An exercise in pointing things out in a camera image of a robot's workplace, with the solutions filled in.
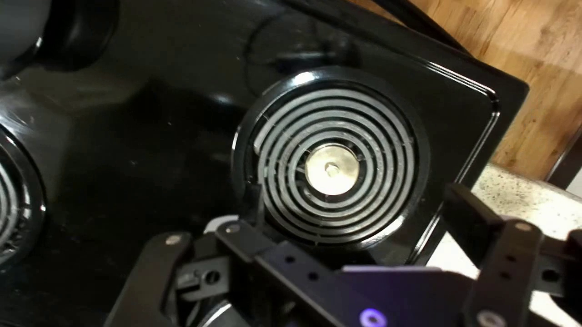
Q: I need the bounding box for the black electric stove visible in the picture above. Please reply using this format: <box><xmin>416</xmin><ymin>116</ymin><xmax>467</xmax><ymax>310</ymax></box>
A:
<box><xmin>0</xmin><ymin>0</ymin><xmax>532</xmax><ymax>327</ymax></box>

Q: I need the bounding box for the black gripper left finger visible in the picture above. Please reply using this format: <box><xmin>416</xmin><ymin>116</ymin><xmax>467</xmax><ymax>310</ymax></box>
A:
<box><xmin>101</xmin><ymin>179</ymin><xmax>332</xmax><ymax>327</ymax></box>

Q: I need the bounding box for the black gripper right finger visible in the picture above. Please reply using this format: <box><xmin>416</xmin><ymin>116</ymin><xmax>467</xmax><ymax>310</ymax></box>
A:
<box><xmin>443</xmin><ymin>181</ymin><xmax>582</xmax><ymax>327</ymax></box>

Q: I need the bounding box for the coil stove burner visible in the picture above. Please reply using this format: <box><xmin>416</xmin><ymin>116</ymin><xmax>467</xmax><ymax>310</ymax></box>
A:
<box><xmin>0</xmin><ymin>123</ymin><xmax>49</xmax><ymax>274</ymax></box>
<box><xmin>232</xmin><ymin>65</ymin><xmax>432</xmax><ymax>250</ymax></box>

